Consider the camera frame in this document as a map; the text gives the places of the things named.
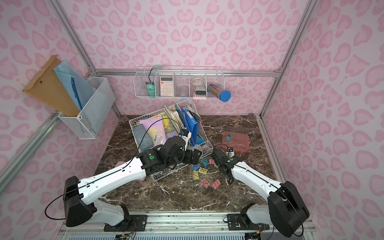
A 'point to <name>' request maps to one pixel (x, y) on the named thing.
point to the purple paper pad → (155, 126)
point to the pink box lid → (122, 162)
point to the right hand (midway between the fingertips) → (230, 167)
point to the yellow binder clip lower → (195, 175)
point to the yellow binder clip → (203, 170)
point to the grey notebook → (142, 136)
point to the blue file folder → (192, 125)
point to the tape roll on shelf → (199, 78)
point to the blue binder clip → (196, 167)
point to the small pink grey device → (200, 93)
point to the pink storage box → (239, 141)
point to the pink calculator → (166, 86)
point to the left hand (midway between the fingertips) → (194, 148)
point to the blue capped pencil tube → (224, 95)
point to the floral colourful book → (169, 130)
